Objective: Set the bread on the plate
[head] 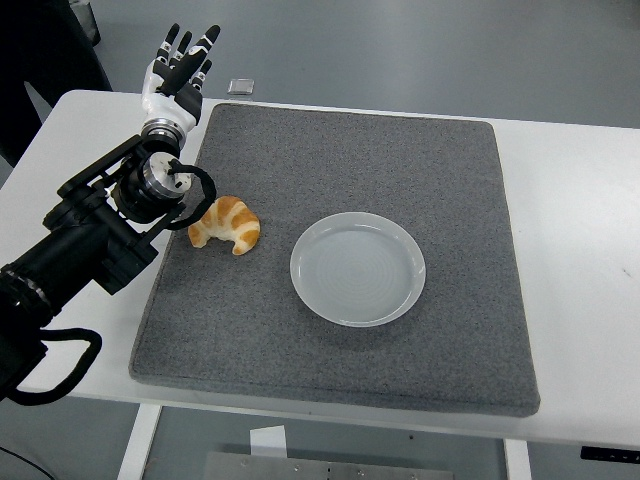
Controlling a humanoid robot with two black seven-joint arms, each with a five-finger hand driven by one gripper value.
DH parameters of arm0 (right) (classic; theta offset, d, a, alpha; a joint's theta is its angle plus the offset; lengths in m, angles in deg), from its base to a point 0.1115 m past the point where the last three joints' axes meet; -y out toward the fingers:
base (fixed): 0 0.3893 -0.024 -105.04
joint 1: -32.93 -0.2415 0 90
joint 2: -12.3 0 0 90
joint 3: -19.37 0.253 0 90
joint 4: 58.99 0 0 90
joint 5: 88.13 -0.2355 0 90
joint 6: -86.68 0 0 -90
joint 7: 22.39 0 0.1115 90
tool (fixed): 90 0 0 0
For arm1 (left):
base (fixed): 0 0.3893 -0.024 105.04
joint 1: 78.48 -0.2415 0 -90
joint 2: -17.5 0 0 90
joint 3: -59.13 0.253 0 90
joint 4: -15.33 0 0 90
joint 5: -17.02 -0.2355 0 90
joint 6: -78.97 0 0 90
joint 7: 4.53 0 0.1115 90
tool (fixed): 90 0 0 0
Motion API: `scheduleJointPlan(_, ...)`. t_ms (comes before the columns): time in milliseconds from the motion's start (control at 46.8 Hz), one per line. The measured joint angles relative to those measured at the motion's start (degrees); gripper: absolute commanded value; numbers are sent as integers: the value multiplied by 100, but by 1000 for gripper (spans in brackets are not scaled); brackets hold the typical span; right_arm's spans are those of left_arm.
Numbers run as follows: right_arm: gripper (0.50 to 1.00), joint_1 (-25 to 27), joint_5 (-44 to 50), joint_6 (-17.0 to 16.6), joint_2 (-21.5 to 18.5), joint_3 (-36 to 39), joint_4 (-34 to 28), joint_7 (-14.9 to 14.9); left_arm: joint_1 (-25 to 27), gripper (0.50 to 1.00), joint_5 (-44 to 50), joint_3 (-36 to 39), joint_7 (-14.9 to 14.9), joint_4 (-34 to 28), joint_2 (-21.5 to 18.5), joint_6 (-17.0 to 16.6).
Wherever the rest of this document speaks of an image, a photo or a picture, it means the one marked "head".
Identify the white table leg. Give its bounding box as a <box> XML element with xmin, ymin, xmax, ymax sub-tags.
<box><xmin>503</xmin><ymin>439</ymin><xmax>532</xmax><ymax>480</ymax></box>
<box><xmin>115</xmin><ymin>403</ymin><xmax>164</xmax><ymax>480</ymax></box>

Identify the grey metal plate with screws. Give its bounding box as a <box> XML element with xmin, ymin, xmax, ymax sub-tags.
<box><xmin>203</xmin><ymin>451</ymin><xmax>454</xmax><ymax>480</ymax></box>

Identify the grey felt table mat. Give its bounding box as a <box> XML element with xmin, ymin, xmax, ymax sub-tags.
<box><xmin>128</xmin><ymin>102</ymin><xmax>543</xmax><ymax>419</ymax></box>

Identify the black table control panel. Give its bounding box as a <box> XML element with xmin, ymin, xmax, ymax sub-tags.
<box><xmin>580</xmin><ymin>446</ymin><xmax>640</xmax><ymax>462</ymax></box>

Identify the light grey round plate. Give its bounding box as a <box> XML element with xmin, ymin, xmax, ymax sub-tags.
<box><xmin>289</xmin><ymin>211</ymin><xmax>427</xmax><ymax>329</ymax></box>

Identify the thin black floor cable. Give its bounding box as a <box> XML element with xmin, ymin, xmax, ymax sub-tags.
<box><xmin>0</xmin><ymin>442</ymin><xmax>51</xmax><ymax>480</ymax></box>

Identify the golden croissant bread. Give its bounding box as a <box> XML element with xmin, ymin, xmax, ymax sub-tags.
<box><xmin>187</xmin><ymin>195</ymin><xmax>262</xmax><ymax>257</ymax></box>

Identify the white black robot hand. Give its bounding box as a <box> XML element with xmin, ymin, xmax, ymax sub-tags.
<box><xmin>140</xmin><ymin>23</ymin><xmax>222</xmax><ymax>132</ymax></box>

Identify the grey mesh waste bin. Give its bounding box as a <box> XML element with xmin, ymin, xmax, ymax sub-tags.
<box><xmin>74</xmin><ymin>0</ymin><xmax>101</xmax><ymax>31</ymax></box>

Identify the person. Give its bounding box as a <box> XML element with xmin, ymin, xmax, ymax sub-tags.
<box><xmin>0</xmin><ymin>0</ymin><xmax>114</xmax><ymax>169</ymax></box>

